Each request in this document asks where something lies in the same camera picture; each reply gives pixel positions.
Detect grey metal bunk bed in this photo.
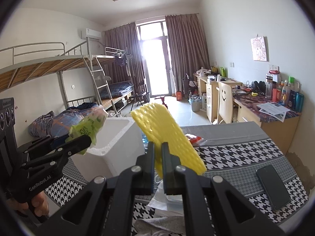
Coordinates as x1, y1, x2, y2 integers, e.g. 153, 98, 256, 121
0, 41, 123, 118

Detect houndstooth table cloth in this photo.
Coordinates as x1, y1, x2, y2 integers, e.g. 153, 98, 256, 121
44, 122, 309, 236

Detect wooden chair with smiley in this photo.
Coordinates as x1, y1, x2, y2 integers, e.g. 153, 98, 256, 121
217, 81, 240, 124

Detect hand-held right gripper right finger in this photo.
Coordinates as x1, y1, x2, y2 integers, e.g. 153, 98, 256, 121
161, 142, 287, 236

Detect printed paper sheets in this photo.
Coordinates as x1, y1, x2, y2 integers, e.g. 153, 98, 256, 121
256, 101, 291, 122

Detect light wooden desk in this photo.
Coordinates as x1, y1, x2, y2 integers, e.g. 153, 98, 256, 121
193, 71, 243, 123

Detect red snack packet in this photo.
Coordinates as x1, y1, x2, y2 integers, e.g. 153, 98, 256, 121
184, 133, 205, 148

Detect grey bucket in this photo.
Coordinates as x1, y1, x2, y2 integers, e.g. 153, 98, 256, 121
189, 96, 203, 112

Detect grey cloth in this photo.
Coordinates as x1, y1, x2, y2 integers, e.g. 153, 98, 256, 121
134, 215, 184, 236

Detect white tissue paper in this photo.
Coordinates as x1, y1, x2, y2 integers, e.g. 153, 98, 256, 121
148, 177, 184, 212

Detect brown curtain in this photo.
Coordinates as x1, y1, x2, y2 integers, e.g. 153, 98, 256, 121
103, 22, 145, 96
165, 13, 211, 96

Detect green tissue packet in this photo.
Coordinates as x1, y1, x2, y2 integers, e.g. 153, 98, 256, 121
68, 105, 108, 156

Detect row of toiletry bottles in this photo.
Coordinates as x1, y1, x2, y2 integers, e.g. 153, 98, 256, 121
264, 70, 304, 112

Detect white air conditioner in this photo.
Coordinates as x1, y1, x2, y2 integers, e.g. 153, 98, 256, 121
81, 29, 102, 41

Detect black folding chair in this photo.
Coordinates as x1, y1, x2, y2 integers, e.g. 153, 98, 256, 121
130, 79, 150, 111

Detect yellow foam fruit net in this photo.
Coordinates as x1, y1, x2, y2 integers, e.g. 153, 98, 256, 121
130, 103, 208, 179

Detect blue checked quilt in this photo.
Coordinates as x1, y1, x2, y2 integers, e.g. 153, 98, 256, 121
28, 102, 106, 138

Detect black smartphone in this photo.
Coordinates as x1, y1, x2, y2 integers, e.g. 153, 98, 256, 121
256, 165, 292, 212

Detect metal bunk bed blue mattress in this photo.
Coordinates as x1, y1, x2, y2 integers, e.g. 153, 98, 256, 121
105, 46, 138, 104

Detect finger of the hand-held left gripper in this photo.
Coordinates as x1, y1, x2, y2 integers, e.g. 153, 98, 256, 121
22, 135, 93, 170
23, 135, 70, 154

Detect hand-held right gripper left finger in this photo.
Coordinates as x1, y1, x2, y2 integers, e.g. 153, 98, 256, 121
43, 143, 155, 236

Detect wooden desk with patterned cover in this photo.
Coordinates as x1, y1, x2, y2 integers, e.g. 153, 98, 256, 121
233, 88, 302, 153

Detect person's left hand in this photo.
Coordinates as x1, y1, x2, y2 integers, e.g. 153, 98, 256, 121
8, 192, 51, 223

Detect white foam box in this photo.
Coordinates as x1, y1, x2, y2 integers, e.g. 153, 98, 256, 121
70, 117, 146, 179

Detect black headphones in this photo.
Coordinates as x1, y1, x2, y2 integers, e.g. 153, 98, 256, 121
252, 81, 266, 92

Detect glass balcony door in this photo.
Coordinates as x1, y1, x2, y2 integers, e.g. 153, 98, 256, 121
136, 21, 174, 96

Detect red ride-on toy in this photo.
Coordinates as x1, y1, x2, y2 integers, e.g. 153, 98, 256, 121
155, 96, 170, 109

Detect black wire cart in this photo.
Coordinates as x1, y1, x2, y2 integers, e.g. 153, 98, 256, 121
182, 74, 197, 96

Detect wall poster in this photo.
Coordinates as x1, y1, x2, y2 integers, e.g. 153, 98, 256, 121
250, 36, 268, 61

